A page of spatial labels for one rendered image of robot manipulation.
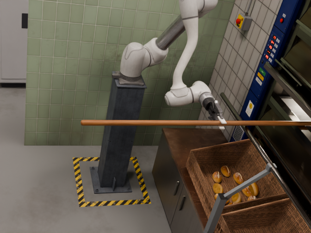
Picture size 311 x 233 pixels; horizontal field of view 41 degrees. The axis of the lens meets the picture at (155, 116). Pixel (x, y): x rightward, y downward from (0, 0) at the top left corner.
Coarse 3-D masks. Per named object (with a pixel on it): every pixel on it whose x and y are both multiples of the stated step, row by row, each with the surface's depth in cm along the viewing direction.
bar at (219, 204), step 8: (224, 96) 270; (232, 112) 257; (240, 120) 249; (248, 128) 243; (248, 136) 239; (256, 144) 231; (264, 152) 225; (264, 160) 222; (272, 168) 215; (256, 176) 220; (280, 176) 210; (240, 184) 222; (248, 184) 221; (280, 184) 208; (232, 192) 221; (288, 192) 202; (216, 200) 226; (224, 200) 222; (296, 200) 197; (216, 208) 225; (296, 208) 196; (216, 216) 229; (304, 216) 190; (208, 224) 234; (216, 224) 233; (208, 232) 235
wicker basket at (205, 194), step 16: (224, 144) 292; (192, 160) 286; (208, 160) 298; (240, 160) 303; (256, 160) 288; (192, 176) 284; (224, 176) 294; (272, 176) 271; (208, 192) 259; (224, 192) 280; (240, 192) 284; (272, 192) 267; (208, 208) 258; (224, 208) 247; (240, 208) 251
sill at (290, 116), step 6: (276, 96) 283; (276, 102) 277; (282, 102) 278; (276, 108) 277; (282, 108) 271; (288, 108) 272; (282, 114) 270; (288, 114) 265; (294, 114) 267; (288, 120) 264; (294, 120) 260; (294, 126) 258; (300, 126) 256; (300, 132) 252; (306, 132) 251; (306, 138) 247; (306, 144) 246
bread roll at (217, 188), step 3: (216, 183) 278; (213, 186) 278; (216, 186) 276; (219, 186) 275; (213, 189) 277; (216, 189) 275; (219, 189) 273; (222, 189) 274; (216, 192) 274; (219, 192) 272; (222, 192) 273
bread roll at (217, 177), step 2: (214, 172) 289; (216, 172) 288; (218, 172) 288; (214, 174) 287; (216, 174) 286; (218, 174) 286; (220, 174) 287; (212, 176) 288; (214, 176) 286; (216, 176) 285; (218, 176) 285; (220, 176) 286; (214, 178) 286; (216, 178) 285; (218, 178) 284; (220, 178) 285; (214, 180) 285; (216, 180) 284; (218, 180) 284; (220, 180) 285; (216, 182) 285; (218, 182) 285
